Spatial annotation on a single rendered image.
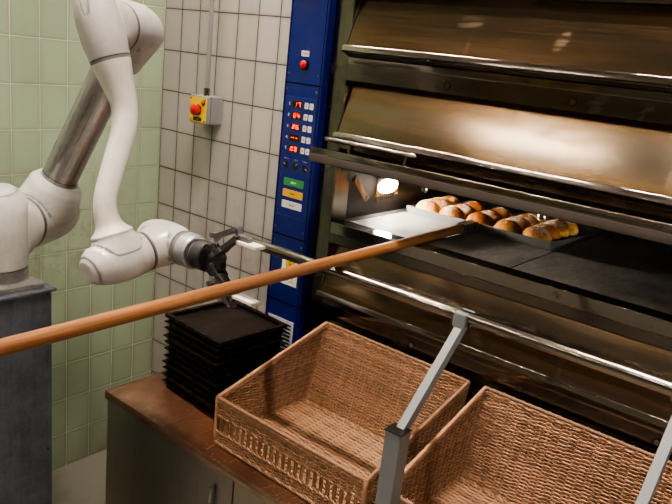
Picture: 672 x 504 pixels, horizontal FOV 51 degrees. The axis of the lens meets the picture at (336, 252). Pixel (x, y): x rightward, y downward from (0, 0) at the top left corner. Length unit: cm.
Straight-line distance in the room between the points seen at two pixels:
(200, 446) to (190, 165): 113
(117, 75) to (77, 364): 144
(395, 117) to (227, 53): 75
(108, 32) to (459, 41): 91
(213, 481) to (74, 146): 102
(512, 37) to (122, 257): 113
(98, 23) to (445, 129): 95
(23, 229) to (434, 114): 117
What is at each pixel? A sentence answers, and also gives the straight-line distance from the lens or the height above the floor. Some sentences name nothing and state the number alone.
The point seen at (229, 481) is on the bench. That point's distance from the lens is 207.
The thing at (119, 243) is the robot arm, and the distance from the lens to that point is 174.
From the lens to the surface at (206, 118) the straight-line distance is 258.
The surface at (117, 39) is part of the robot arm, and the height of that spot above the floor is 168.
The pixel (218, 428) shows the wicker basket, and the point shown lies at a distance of 214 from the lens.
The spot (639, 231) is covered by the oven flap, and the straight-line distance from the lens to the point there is 168.
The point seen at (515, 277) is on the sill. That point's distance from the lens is 197.
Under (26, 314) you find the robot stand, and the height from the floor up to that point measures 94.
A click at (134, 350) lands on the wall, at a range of 310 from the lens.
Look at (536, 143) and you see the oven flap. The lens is 191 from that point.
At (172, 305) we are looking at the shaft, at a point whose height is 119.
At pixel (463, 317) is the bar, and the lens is 162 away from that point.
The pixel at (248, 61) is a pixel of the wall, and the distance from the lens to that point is 253.
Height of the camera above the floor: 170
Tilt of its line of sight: 16 degrees down
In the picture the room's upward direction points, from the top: 6 degrees clockwise
